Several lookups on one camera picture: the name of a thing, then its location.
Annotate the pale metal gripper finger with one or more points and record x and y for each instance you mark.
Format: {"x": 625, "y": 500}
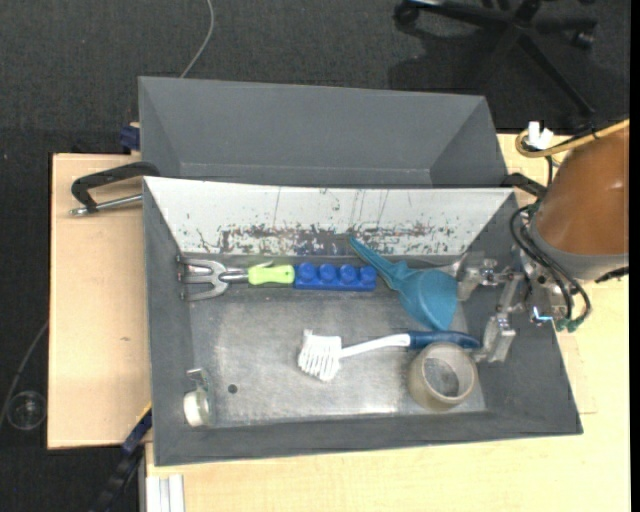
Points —
{"x": 497, "y": 342}
{"x": 470, "y": 277}

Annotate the blue plastic funnel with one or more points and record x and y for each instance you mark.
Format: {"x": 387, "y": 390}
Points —
{"x": 427, "y": 297}

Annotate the brown packing tape roll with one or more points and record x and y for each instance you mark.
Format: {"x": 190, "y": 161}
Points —
{"x": 419, "y": 385}

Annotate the blue studded toy block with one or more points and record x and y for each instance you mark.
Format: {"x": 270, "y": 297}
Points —
{"x": 335, "y": 282}

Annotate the grey metal bin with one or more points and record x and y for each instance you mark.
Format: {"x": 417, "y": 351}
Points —
{"x": 310, "y": 135}

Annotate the pale wood flat board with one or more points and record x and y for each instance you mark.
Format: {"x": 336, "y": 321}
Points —
{"x": 95, "y": 310}

